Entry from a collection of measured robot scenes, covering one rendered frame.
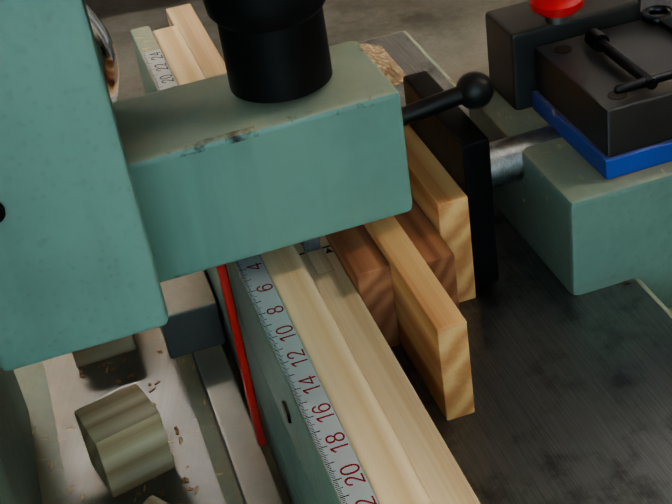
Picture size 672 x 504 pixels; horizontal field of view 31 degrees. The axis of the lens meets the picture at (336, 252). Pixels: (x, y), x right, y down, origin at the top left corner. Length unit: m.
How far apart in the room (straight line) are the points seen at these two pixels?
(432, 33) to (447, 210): 2.48
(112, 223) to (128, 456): 0.22
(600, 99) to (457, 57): 2.33
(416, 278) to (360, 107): 0.09
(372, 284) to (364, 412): 0.10
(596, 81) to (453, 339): 0.17
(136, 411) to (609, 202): 0.29
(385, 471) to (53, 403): 0.36
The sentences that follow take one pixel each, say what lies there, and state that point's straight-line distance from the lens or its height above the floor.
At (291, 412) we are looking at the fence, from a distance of 0.56.
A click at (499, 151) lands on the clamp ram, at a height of 0.96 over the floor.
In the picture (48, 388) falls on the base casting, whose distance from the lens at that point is 0.84.
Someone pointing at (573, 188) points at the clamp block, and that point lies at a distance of 0.64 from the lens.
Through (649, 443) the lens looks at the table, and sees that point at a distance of 0.58.
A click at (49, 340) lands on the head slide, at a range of 0.57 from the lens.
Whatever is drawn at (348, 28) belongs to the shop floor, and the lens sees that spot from 3.19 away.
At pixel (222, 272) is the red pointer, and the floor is 0.94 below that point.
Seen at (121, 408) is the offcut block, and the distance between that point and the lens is 0.73.
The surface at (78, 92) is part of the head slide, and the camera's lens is 0.51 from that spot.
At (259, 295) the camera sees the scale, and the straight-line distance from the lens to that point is 0.60.
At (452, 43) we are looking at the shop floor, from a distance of 3.04.
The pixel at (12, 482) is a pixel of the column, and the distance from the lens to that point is 0.64.
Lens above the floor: 1.31
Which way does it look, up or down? 34 degrees down
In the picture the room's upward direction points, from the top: 9 degrees counter-clockwise
